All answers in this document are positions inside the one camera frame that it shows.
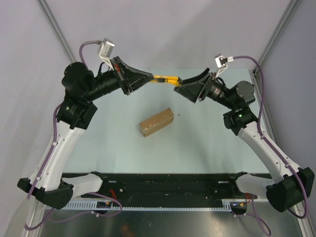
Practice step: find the yellow utility knife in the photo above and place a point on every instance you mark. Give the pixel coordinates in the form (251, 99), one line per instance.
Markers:
(173, 80)

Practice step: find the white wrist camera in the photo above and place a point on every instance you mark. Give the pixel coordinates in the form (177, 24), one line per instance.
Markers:
(105, 50)
(222, 63)

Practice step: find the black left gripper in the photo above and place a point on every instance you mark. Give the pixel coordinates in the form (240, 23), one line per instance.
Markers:
(133, 78)

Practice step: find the brown cardboard express box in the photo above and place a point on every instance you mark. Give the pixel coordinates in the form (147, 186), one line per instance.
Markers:
(156, 122)

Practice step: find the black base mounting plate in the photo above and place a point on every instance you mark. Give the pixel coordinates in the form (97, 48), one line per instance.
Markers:
(213, 186)

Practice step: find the aluminium frame post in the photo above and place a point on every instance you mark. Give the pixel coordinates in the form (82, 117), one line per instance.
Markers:
(283, 22)
(48, 14)

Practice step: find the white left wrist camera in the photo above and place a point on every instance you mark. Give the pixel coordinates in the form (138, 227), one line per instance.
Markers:
(105, 50)

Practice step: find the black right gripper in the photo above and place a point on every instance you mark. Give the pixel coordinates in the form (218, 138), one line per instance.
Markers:
(192, 87)

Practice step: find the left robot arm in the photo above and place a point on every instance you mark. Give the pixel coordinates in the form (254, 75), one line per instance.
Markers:
(70, 120)

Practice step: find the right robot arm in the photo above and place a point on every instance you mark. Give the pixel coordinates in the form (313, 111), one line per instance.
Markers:
(289, 183)

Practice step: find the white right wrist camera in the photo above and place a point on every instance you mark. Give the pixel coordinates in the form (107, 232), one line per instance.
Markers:
(222, 63)

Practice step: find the aluminium frame post left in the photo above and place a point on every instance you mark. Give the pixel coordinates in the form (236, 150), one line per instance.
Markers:
(48, 14)

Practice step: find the aluminium frame post right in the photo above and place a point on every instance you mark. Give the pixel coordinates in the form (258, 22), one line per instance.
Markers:
(283, 22)

